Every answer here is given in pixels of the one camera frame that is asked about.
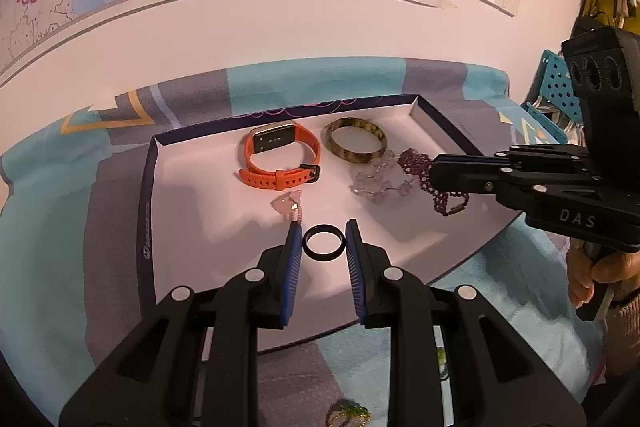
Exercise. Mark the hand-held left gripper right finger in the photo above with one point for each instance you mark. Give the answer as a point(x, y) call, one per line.
point(357, 272)

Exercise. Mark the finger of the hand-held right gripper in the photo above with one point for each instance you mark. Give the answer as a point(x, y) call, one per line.
point(460, 174)
point(470, 159)

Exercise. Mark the teal grey patterned cloth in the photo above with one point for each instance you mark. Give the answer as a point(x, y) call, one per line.
point(50, 207)

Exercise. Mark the orange smart band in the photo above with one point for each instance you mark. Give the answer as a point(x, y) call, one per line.
point(280, 179)

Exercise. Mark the blue perforated basket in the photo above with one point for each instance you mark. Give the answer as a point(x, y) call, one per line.
point(555, 82)

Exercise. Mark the person's right forearm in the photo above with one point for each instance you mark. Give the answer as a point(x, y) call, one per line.
point(625, 332)

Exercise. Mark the green brown bangle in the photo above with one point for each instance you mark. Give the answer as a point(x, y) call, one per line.
point(350, 156)

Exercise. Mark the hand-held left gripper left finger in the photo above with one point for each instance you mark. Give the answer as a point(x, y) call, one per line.
point(292, 267)

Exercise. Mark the person's right hand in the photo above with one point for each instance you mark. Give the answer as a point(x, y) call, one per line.
point(620, 267)

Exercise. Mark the dark blue shallow box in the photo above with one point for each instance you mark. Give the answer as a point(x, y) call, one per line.
point(210, 257)

